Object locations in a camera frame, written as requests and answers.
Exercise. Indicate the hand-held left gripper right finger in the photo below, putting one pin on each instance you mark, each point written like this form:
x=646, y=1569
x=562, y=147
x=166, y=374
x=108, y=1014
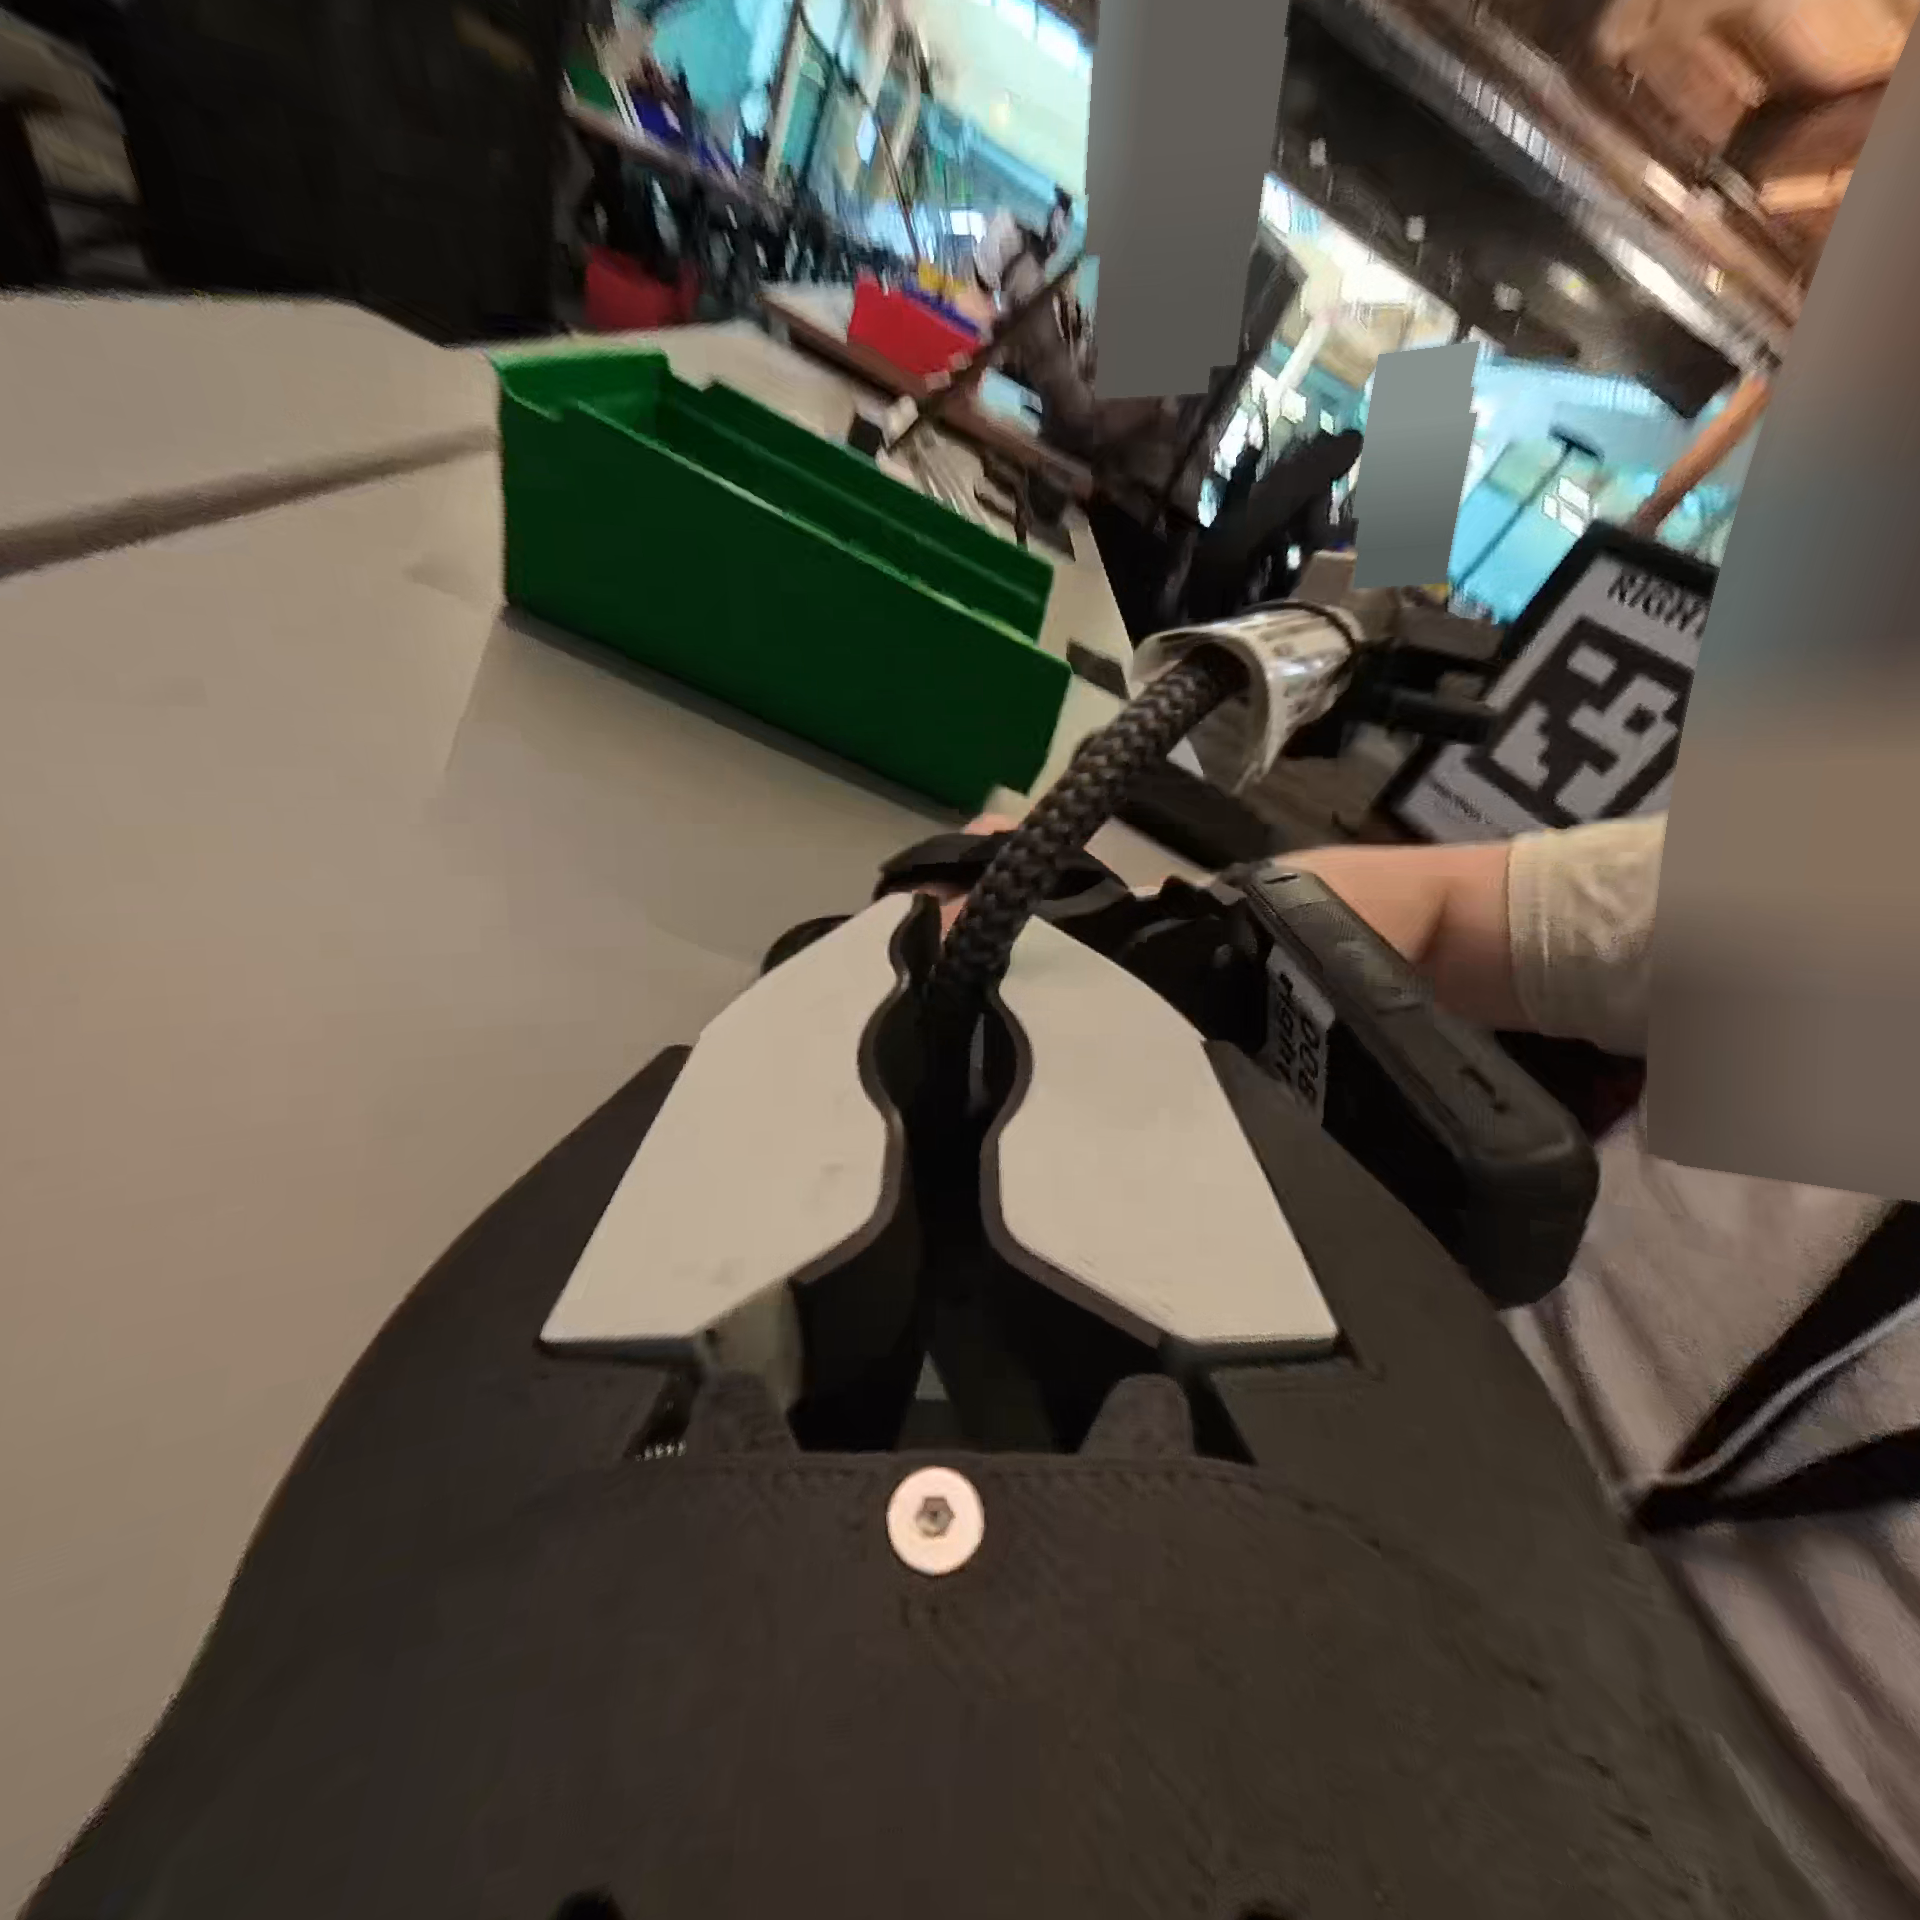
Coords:
x=1154, y=1201

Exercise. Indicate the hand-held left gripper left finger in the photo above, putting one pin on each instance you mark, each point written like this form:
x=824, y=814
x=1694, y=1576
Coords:
x=751, y=1184

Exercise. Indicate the person's right forearm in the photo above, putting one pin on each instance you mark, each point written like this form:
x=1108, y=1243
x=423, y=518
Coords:
x=1395, y=901

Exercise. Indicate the person's right hand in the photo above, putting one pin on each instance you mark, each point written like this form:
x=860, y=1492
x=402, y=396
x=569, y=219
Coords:
x=991, y=826

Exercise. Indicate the black framed marker sign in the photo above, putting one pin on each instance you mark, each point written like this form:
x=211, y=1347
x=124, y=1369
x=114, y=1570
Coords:
x=1576, y=704

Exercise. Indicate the green plastic bin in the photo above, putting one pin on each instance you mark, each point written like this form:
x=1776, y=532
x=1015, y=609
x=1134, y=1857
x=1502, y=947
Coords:
x=720, y=600

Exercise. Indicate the red bin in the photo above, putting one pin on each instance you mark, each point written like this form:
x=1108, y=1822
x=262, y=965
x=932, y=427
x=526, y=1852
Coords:
x=908, y=322
x=639, y=293

